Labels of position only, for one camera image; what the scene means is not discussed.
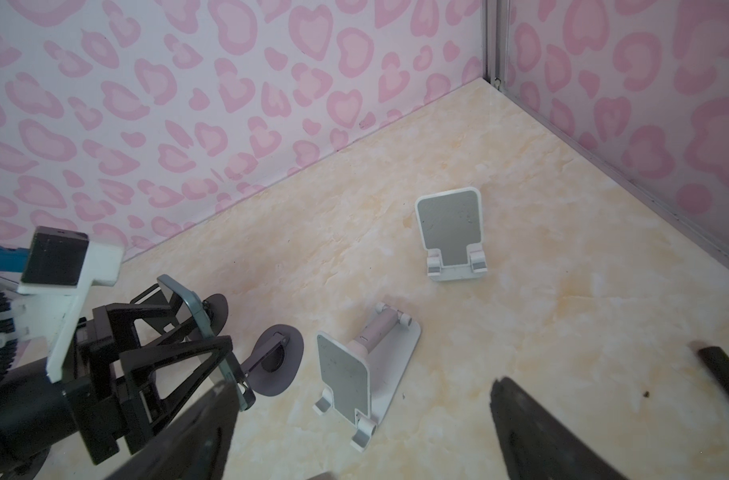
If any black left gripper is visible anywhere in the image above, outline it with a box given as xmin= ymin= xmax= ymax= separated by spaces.
xmin=62 ymin=283 xmax=232 ymax=464

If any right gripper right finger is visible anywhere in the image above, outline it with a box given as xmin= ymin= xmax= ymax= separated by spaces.
xmin=489 ymin=377 xmax=624 ymax=479

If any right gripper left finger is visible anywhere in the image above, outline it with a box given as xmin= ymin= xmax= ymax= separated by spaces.
xmin=110 ymin=381 xmax=240 ymax=479

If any green phone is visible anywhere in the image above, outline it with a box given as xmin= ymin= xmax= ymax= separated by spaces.
xmin=158 ymin=274 xmax=256 ymax=411

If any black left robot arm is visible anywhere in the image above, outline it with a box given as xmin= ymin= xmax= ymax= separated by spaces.
xmin=0 ymin=286 xmax=232 ymax=479

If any centre round black stand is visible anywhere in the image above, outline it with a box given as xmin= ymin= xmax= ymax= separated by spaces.
xmin=202 ymin=293 xmax=230 ymax=336

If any centre right white stand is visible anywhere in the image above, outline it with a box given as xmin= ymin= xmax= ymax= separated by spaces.
xmin=314 ymin=302 xmax=422 ymax=452

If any white stand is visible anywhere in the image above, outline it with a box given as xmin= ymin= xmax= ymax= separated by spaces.
xmin=415 ymin=187 xmax=488 ymax=282
xmin=314 ymin=302 xmax=422 ymax=452

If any far right white stand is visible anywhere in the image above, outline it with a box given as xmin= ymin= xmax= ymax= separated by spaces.
xmin=415 ymin=187 xmax=488 ymax=282

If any black white marker pen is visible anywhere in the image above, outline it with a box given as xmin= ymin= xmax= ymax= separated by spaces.
xmin=689 ymin=340 xmax=729 ymax=399

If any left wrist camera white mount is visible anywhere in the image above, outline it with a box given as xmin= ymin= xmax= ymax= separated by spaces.
xmin=0 ymin=226 xmax=124 ymax=383

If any right corner aluminium post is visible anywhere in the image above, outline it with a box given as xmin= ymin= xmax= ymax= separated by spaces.
xmin=480 ymin=0 xmax=510 ymax=91

